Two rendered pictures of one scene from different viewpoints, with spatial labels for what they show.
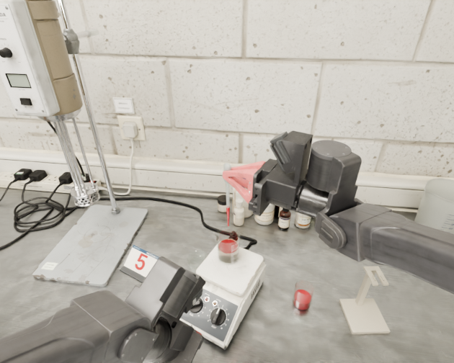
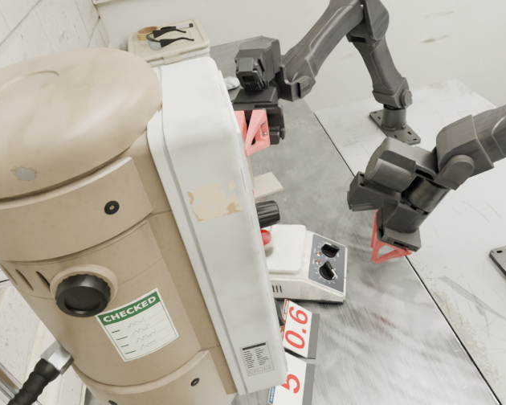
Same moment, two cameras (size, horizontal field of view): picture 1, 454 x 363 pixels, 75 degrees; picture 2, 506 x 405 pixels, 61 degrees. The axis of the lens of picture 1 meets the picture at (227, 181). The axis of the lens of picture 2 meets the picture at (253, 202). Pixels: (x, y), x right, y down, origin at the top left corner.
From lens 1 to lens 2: 0.82 m
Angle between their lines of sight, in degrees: 77
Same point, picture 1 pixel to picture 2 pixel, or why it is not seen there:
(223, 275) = (290, 245)
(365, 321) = (269, 182)
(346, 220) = (302, 66)
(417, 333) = (263, 162)
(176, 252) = not seen: hidden behind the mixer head
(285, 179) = (265, 93)
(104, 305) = (459, 135)
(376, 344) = (284, 178)
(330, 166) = (271, 51)
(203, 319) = (336, 264)
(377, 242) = (316, 58)
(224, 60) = not seen: outside the picture
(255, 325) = not seen: hidden behind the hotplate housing
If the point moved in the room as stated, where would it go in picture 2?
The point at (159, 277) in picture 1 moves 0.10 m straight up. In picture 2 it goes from (401, 148) to (406, 86)
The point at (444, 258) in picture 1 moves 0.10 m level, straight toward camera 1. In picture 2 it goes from (333, 28) to (385, 29)
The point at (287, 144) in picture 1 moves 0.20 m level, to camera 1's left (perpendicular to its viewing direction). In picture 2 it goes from (261, 57) to (313, 107)
